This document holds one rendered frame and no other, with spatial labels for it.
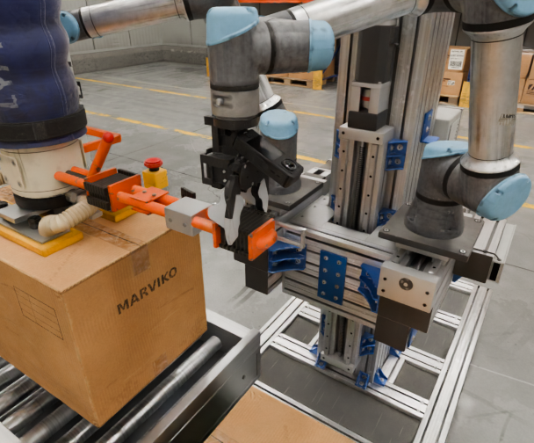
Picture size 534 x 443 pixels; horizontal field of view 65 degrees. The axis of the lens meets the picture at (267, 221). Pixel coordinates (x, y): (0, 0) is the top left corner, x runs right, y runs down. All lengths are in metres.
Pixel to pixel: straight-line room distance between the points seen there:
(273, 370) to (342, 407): 0.31
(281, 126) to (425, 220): 0.48
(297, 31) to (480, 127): 0.45
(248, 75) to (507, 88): 0.51
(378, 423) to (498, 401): 0.71
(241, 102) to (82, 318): 0.56
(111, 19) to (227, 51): 0.67
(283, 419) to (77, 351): 0.60
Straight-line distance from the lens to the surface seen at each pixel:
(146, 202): 0.86
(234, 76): 0.64
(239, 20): 0.64
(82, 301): 0.95
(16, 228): 1.14
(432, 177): 1.11
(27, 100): 1.03
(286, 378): 1.84
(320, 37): 0.69
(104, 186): 0.95
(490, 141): 0.97
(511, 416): 2.25
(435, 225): 1.15
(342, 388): 1.83
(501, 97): 0.94
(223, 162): 0.69
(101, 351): 1.04
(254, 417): 1.30
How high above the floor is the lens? 1.58
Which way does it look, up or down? 28 degrees down
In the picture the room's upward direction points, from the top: straight up
